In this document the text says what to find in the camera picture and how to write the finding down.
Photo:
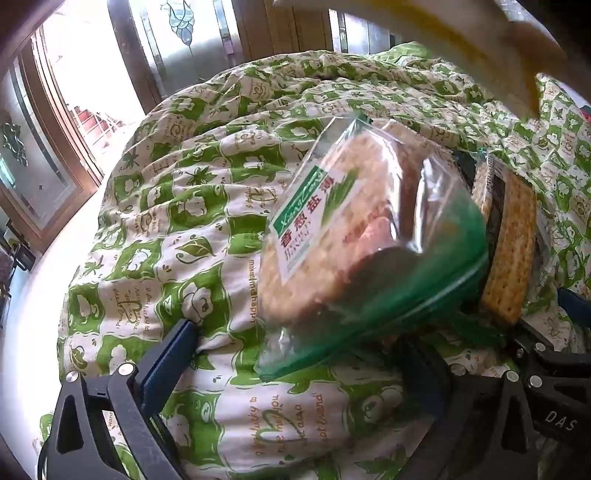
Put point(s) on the wooden framed glass panel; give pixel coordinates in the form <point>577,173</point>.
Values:
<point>41,184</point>

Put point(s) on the green printed blanket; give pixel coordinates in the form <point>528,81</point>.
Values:
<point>184,194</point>

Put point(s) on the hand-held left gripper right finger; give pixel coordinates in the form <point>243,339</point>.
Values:
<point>429,369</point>

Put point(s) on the black-striped cracker packet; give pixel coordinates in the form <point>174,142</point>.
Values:
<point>512,258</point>

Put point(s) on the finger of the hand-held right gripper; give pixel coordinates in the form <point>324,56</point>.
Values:
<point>554,415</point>

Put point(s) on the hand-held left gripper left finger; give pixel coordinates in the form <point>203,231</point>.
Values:
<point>168,355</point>

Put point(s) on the green-edged clear cracker packet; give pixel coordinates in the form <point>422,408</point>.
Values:
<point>369,230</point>

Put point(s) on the stained glass door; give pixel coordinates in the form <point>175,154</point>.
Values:
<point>207,50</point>

